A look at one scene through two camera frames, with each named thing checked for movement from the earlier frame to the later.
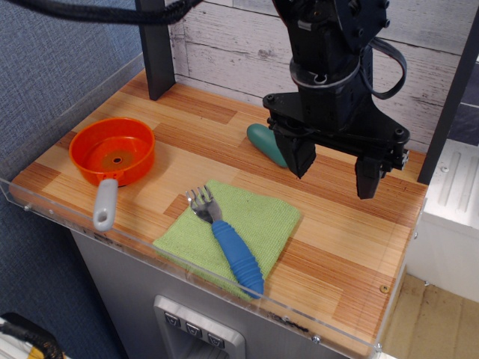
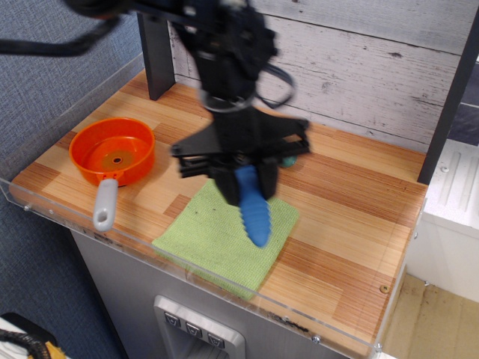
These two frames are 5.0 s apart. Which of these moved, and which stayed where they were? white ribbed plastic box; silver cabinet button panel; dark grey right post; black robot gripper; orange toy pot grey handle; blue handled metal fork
Moved: black robot gripper; blue handled metal fork
Stayed: white ribbed plastic box; silver cabinet button panel; orange toy pot grey handle; dark grey right post
